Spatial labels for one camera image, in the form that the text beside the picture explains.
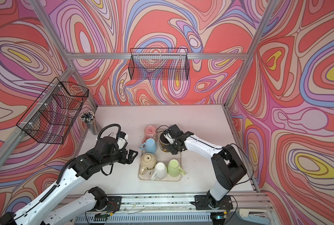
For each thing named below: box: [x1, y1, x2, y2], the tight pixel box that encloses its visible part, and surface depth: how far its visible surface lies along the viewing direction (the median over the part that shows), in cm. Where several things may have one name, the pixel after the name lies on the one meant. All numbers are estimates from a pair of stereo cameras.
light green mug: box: [167, 158, 187, 178], surface depth 80 cm
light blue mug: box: [139, 137, 158, 154], surface depth 89 cm
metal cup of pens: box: [79, 110, 100, 136], surface depth 93 cm
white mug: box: [150, 162, 168, 181], surface depth 78 cm
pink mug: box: [142, 124, 158, 144], surface depth 92 cm
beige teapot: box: [139, 152, 157, 176], surface depth 82 cm
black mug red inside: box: [159, 132, 171, 153], surface depth 87 cm
